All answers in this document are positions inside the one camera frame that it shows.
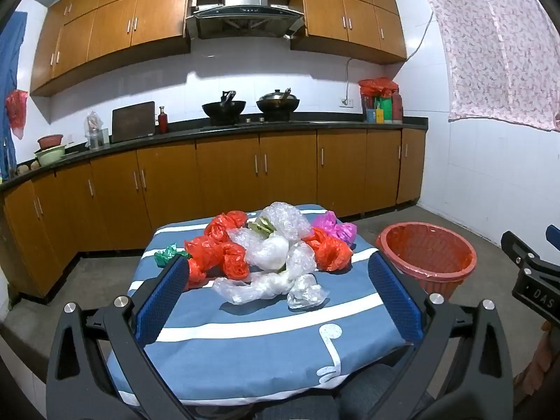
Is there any pink patterned curtain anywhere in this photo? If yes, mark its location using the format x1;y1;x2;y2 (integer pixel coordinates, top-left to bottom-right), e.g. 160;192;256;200
425;0;560;132

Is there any wooden base cabinet row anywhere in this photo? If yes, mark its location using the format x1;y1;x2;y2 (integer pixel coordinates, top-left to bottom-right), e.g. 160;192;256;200
0;128;427;305

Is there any large bubble wrap sheet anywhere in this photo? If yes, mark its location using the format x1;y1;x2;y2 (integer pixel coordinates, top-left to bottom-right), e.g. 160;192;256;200
258;202;312;242

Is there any hanging blue cloth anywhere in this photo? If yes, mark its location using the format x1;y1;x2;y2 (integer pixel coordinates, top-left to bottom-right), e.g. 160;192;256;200
0;11;28;180

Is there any pink plastic bag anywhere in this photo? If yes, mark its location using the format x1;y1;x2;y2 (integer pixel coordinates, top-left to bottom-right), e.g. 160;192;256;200
311;211;358;246

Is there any black gas hob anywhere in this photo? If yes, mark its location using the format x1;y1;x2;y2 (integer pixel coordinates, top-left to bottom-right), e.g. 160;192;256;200
200;116;313;132

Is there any dark wooden cutting board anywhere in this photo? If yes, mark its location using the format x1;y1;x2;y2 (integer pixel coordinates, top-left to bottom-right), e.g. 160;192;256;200
111;101;156;143

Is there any person's right hand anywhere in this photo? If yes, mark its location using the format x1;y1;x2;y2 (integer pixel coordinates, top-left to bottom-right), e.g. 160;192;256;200
531;320;560;386

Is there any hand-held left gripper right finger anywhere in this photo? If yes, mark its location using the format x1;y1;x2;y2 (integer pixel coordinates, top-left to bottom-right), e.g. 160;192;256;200
367;251;515;420

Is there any dark green plastic bag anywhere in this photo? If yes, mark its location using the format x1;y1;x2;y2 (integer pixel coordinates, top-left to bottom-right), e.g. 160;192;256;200
154;244;192;268

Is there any white plastic bag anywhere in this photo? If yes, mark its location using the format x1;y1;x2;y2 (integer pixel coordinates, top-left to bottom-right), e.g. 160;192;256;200
244;234;290;271

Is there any hanging red plastic bag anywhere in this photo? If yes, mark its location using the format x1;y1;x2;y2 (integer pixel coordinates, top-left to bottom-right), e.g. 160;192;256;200
5;90;29;140

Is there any black kitchen countertop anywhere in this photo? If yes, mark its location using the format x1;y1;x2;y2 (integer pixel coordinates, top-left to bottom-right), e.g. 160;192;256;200
0;116;429;191

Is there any green basin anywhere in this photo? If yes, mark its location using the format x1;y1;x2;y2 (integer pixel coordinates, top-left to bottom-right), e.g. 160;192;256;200
34;144;67;166

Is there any red plastic basket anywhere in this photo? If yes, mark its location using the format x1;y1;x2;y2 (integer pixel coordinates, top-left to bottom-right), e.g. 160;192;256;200
375;222;477;302

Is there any light green plastic bag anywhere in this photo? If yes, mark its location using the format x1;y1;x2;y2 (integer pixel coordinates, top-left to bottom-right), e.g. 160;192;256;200
247;216;275;233

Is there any glass jar with plastic bag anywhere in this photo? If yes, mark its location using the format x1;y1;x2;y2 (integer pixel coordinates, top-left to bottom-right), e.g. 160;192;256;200
84;111;110;149

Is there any red bag over containers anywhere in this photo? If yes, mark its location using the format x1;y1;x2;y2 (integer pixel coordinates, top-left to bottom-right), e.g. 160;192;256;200
359;78;400;98

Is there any small red plastic bag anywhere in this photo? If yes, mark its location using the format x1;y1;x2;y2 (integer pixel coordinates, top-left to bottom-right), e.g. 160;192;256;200
221;243;251;281

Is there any blue striped table cloth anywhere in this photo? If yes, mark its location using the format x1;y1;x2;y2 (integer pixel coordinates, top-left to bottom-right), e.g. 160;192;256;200
106;203;416;407

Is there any black wok with lid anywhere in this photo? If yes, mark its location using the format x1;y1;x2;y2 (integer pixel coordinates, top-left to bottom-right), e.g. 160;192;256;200
256;88;301;122

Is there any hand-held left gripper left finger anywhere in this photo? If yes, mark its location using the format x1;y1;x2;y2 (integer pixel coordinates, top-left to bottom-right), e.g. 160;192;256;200
46;254;197;420

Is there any clear plastic bag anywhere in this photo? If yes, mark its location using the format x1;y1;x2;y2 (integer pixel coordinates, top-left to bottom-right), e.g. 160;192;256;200
212;271;292;306
285;240;316;278
286;273;330;310

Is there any dark grey cloth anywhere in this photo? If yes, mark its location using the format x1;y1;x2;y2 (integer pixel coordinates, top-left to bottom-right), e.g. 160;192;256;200
258;361;438;420

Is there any grey wall cable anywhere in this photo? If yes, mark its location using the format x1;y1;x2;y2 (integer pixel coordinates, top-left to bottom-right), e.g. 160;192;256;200
343;9;435;101

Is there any wooden wall cabinet unit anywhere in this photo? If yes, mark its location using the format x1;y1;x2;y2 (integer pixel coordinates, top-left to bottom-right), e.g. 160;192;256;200
30;0;192;97
291;0;408;64

